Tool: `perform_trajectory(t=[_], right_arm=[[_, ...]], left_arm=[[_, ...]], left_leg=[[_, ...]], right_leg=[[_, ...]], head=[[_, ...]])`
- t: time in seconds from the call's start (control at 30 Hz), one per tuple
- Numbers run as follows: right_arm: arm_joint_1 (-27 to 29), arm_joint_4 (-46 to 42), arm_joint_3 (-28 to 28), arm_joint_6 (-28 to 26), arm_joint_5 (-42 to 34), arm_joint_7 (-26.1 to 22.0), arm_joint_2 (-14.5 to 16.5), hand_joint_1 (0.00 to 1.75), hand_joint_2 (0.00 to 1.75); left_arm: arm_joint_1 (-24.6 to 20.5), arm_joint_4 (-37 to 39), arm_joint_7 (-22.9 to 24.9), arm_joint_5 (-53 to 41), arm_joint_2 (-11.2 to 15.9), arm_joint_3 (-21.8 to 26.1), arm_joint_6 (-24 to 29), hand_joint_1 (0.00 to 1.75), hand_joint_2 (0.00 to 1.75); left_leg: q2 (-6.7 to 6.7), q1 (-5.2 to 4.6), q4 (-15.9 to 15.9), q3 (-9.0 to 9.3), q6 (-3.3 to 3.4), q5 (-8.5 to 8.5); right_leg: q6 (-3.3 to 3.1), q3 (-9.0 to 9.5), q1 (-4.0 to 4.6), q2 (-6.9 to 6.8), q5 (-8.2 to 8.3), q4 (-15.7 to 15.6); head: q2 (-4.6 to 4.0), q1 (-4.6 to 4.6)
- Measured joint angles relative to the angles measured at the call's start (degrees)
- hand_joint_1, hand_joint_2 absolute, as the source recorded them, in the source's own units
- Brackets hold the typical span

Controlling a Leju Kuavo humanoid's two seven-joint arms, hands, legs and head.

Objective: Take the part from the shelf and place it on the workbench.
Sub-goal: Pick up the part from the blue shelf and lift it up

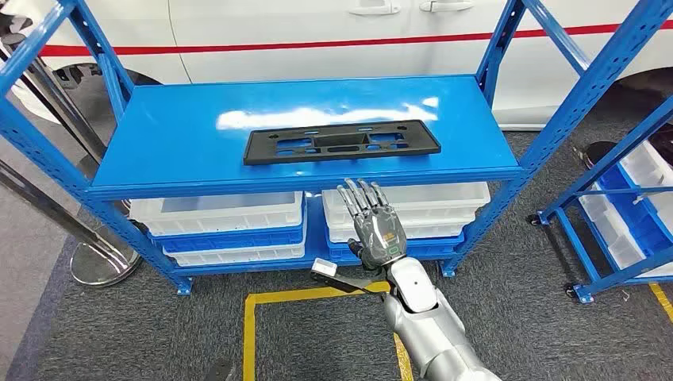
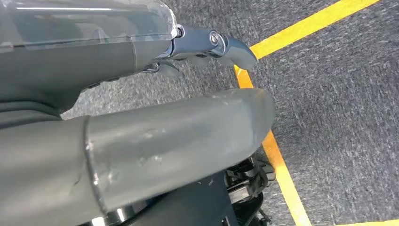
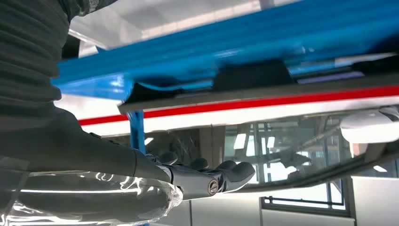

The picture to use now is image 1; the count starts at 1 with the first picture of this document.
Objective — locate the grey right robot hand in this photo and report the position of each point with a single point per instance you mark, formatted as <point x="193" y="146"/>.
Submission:
<point x="381" y="236"/>

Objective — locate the black plastic plate holder part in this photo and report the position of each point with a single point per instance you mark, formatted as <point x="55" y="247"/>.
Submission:
<point x="263" y="152"/>

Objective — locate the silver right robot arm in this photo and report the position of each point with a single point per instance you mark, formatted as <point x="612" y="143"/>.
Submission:
<point x="426" y="326"/>

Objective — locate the blue metal shelf rack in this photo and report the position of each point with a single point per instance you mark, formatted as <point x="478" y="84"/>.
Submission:
<point x="604" y="163"/>
<point x="184" y="137"/>

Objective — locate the blue plastic bin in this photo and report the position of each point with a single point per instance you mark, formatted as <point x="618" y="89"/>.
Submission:
<point x="231" y="241"/>
<point x="631" y="210"/>
<point x="431" y="246"/>

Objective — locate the yellow floor tape square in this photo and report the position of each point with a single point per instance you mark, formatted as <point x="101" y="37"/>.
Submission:
<point x="662" y="302"/>
<point x="249" y="342"/>

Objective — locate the white car with red stripe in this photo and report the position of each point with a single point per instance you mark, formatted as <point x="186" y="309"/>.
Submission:
<point x="315" y="26"/>

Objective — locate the dark round stand base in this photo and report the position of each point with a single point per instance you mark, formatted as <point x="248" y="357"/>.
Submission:
<point x="599" y="155"/>

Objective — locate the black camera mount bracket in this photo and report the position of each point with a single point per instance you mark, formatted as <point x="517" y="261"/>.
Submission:
<point x="352" y="285"/>

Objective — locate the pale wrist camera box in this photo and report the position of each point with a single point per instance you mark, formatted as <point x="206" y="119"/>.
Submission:
<point x="324" y="268"/>

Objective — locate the chrome stanchion post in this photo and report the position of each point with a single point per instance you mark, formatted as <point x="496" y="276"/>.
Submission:
<point x="105" y="263"/>
<point x="71" y="118"/>

